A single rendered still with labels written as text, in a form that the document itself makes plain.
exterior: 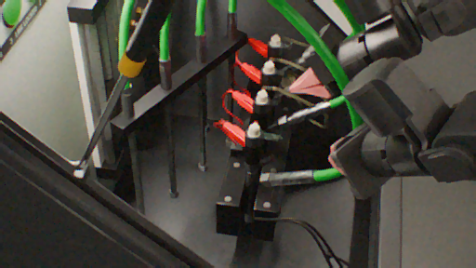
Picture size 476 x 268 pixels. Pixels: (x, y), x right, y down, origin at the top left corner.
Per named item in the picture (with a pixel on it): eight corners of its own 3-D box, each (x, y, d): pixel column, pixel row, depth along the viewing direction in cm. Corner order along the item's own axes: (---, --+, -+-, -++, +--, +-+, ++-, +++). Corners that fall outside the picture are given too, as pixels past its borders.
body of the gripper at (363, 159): (326, 154, 73) (359, 151, 66) (389, 105, 76) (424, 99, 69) (355, 201, 74) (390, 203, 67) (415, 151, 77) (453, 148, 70)
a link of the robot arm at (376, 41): (420, 59, 76) (433, 41, 80) (391, 9, 75) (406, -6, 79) (375, 78, 81) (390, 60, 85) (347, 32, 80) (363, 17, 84)
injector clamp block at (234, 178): (271, 266, 114) (276, 211, 104) (216, 257, 115) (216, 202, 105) (294, 136, 138) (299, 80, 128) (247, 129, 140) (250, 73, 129)
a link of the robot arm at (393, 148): (441, 188, 62) (473, 148, 64) (400, 135, 61) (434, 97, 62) (402, 187, 69) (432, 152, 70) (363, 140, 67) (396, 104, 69)
